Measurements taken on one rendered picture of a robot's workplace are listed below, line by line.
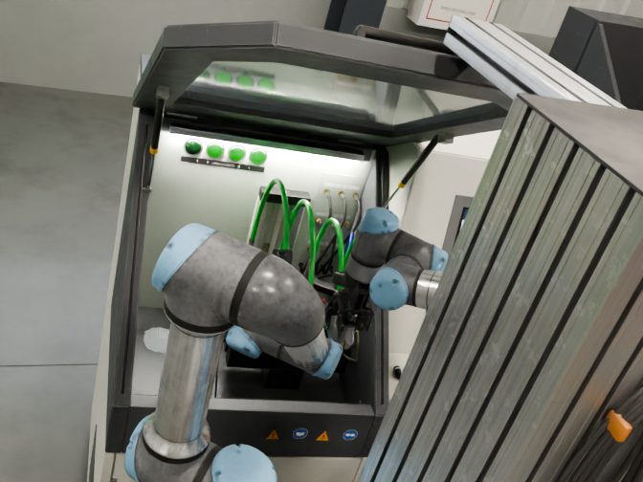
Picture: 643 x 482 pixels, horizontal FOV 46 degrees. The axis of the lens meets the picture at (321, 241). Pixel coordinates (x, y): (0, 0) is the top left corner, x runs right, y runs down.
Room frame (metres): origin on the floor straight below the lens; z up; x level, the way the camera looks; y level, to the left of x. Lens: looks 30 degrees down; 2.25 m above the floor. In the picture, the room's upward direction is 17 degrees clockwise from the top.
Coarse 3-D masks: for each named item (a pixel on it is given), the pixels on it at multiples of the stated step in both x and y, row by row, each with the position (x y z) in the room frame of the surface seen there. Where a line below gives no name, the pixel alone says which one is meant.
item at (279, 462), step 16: (288, 464) 1.43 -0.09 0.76; (304, 464) 1.45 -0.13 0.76; (320, 464) 1.46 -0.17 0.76; (336, 464) 1.48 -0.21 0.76; (352, 464) 1.50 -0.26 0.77; (112, 480) 1.28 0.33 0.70; (128, 480) 1.29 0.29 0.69; (288, 480) 1.44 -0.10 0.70; (304, 480) 1.45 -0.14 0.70; (320, 480) 1.47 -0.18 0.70; (336, 480) 1.49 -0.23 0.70; (352, 480) 1.50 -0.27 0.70
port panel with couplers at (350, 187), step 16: (336, 176) 1.97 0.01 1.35; (352, 176) 1.99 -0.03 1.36; (320, 192) 1.96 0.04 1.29; (336, 192) 1.97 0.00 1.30; (352, 192) 1.99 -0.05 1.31; (320, 208) 1.96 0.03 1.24; (336, 208) 1.98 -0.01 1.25; (352, 208) 2.00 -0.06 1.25; (320, 224) 1.94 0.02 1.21; (304, 240) 1.95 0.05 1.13; (336, 240) 1.99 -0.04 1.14; (304, 256) 1.96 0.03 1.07; (336, 256) 1.99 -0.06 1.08
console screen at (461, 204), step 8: (456, 200) 1.87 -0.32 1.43; (464, 200) 1.88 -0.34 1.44; (472, 200) 1.89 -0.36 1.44; (456, 208) 1.87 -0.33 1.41; (464, 208) 1.87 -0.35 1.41; (456, 216) 1.86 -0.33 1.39; (464, 216) 1.87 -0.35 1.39; (448, 224) 1.85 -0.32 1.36; (456, 224) 1.86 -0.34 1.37; (448, 232) 1.85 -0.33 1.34; (456, 232) 1.86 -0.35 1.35; (448, 240) 1.85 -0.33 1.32; (448, 248) 1.84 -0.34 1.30; (448, 256) 1.84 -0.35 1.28
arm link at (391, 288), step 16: (400, 256) 1.27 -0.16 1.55; (384, 272) 1.21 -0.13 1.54; (400, 272) 1.21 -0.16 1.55; (416, 272) 1.21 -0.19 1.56; (432, 272) 1.22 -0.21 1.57; (384, 288) 1.18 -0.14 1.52; (400, 288) 1.18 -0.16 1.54; (416, 288) 1.19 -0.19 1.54; (432, 288) 1.18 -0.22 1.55; (384, 304) 1.18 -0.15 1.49; (400, 304) 1.17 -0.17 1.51; (416, 304) 1.18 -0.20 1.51
